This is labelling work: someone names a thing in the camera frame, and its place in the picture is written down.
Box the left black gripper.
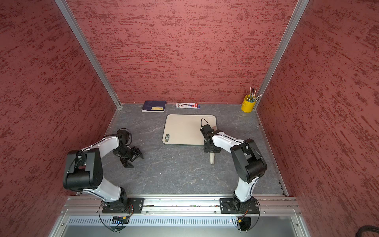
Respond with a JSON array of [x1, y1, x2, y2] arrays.
[[113, 145, 144, 168]]

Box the knife with beige handle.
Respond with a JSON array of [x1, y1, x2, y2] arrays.
[[210, 153, 215, 165]]

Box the beige cutting board green rim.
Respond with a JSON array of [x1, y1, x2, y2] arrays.
[[162, 114, 217, 146]]

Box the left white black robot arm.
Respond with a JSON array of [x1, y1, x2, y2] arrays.
[[63, 132, 144, 214]]

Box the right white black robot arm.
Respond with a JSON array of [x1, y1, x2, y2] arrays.
[[200, 124, 267, 214]]

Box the white red flat box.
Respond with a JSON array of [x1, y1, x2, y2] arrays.
[[176, 103, 200, 109]]

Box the dark blue book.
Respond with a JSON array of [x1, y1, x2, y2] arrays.
[[142, 100, 166, 113]]

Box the yellow cup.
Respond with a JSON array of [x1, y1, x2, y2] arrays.
[[241, 95, 257, 113]]

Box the pens in yellow cup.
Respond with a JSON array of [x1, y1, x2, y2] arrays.
[[248, 87, 262, 103]]

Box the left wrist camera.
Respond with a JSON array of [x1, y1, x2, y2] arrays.
[[116, 128, 132, 146]]

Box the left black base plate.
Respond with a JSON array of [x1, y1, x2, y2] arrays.
[[102, 197, 145, 214]]

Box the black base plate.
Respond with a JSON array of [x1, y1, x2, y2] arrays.
[[219, 197, 260, 214], [102, 197, 145, 214]]

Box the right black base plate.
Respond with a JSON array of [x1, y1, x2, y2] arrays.
[[219, 197, 260, 214]]

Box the aluminium front rail frame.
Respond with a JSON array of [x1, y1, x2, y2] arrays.
[[50, 194, 310, 237]]

